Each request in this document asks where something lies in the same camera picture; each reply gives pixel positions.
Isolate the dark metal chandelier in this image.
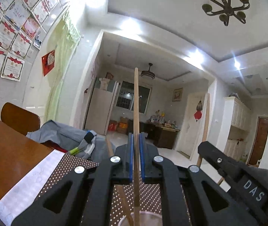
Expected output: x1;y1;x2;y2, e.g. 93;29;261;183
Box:
198;0;250;26

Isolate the brown entrance door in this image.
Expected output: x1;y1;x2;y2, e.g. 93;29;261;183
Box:
248;117;268;166

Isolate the ceiling fan lamp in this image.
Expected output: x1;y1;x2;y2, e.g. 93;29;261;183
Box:
140;63;156;79

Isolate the orange cardboard box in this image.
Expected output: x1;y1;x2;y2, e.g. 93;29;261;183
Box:
118;116;129;135

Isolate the pink cup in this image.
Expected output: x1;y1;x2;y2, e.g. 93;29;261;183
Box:
118;211;168;226

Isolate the brown wooden chair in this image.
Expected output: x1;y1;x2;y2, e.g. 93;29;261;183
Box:
1;102;41;136

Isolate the white tall cabinet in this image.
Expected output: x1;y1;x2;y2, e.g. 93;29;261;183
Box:
84;76;120;136

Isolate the grey jacket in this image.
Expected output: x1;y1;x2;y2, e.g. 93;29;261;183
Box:
26;120;130;160

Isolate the white door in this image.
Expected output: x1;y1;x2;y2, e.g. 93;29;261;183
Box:
176;92;208;156

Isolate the barred window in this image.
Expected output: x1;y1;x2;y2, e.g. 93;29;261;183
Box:
116;80;152;115

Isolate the red door ornament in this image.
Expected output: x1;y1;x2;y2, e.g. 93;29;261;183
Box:
194;96;204;122

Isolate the small wall photo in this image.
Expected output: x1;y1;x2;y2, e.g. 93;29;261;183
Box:
33;36;43;50

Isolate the framed wall picture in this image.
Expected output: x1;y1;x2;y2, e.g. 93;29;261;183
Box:
172;88;183;102

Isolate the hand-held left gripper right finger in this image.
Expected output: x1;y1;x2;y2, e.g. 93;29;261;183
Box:
139;133;258;226

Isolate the wall of award certificates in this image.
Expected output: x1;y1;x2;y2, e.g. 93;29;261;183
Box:
0;0;61;82

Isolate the white printed cloth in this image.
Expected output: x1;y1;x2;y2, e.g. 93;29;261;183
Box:
0;149;65;226

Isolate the dark wooden sideboard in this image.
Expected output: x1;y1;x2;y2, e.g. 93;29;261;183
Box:
140;121;181;149

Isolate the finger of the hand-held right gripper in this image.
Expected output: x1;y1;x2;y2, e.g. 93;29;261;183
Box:
197;141;241;190

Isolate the white storage cabinet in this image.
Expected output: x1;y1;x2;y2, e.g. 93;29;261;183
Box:
223;96;251;161

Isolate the brown polka-dot table mat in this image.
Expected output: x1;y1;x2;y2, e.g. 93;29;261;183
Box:
34;153;191;226

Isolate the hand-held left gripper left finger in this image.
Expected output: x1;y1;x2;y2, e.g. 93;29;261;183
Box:
11;133;134;226

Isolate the red diamond wall decoration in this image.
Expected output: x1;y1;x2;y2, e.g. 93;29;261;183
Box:
41;49;56;77

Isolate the green curtain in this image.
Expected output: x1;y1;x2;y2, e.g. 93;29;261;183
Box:
46;5;82;128

